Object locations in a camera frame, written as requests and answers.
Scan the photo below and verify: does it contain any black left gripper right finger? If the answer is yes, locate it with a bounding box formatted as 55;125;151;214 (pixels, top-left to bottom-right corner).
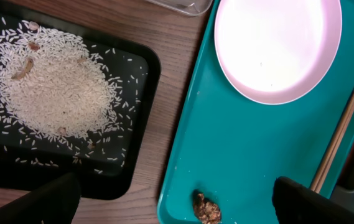
272;177;354;224

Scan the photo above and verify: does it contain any black waste tray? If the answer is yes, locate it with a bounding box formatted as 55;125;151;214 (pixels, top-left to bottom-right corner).
0;1;161;200

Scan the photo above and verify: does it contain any white round plate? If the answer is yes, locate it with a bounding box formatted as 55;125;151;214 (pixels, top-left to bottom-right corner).
214;0;342;105

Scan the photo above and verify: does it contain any gold wrapper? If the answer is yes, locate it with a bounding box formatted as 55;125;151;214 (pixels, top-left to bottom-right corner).
192;190;221;224

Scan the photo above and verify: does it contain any clear plastic bin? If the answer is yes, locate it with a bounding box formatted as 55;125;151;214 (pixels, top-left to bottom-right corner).
146;0;213;17

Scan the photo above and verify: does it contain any teal plastic tray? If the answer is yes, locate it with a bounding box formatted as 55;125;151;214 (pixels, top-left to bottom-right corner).
157;1;354;223

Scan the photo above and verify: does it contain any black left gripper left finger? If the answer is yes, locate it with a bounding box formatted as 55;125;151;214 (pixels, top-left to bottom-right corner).
0;173;82;223

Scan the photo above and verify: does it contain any spilled rice pile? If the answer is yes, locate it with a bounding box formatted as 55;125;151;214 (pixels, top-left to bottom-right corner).
0;20;121;141

